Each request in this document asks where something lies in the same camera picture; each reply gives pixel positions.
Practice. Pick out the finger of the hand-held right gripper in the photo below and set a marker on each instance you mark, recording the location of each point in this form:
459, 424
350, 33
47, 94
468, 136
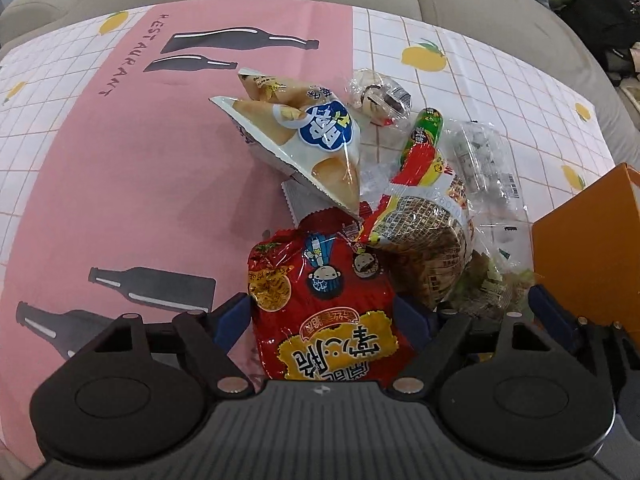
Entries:
550, 307

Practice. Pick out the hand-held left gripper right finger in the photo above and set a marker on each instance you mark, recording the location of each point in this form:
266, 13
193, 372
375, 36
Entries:
417, 325

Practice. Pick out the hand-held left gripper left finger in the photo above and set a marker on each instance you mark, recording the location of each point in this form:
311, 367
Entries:
235, 312

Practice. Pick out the clear green snack bag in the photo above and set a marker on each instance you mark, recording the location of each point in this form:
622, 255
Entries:
495, 280

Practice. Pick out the orange box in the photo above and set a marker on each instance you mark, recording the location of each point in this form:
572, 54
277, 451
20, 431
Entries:
585, 240

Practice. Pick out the gold patterned snack bag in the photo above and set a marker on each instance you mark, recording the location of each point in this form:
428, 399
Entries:
425, 240

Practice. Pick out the red instant noodle packet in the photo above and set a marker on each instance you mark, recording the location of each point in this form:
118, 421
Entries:
325, 320

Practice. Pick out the clear white candy packet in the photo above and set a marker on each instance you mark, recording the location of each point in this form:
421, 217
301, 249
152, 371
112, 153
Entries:
475, 160

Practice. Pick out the green and red sausage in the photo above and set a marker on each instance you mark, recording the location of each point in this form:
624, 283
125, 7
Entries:
425, 135

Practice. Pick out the triangular sandwich packet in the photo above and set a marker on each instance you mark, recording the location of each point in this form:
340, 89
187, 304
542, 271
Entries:
320, 130

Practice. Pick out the clear chocolate muffin packet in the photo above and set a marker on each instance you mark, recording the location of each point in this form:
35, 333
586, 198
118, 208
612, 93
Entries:
380, 97

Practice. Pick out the pink and white printed tablecloth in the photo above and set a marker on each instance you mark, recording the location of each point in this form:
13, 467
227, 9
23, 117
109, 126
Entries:
150, 185

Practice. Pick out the black backpack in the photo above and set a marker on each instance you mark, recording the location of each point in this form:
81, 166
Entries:
600, 20

